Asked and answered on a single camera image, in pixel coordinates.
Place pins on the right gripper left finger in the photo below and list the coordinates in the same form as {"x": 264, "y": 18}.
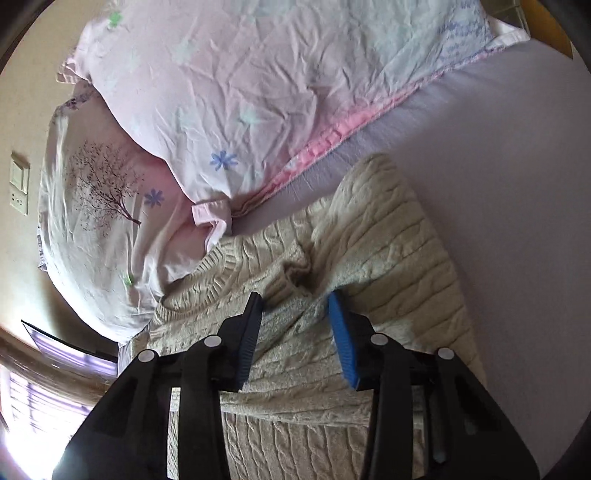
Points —
{"x": 125, "y": 434}

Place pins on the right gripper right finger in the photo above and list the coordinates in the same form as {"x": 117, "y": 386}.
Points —
{"x": 466, "y": 433}

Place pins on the cream cable-knit sweater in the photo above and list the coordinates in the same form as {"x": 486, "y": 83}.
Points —
{"x": 297, "y": 418}

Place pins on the flat screen television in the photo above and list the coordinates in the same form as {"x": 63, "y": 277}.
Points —
{"x": 101, "y": 365}

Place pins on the pillow with tree print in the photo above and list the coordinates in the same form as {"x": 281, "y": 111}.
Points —
{"x": 115, "y": 227}

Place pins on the pink floral pillow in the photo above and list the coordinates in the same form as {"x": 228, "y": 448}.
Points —
{"x": 240, "y": 97}

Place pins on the white wall socket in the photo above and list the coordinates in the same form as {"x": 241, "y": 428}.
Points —
{"x": 18, "y": 200}

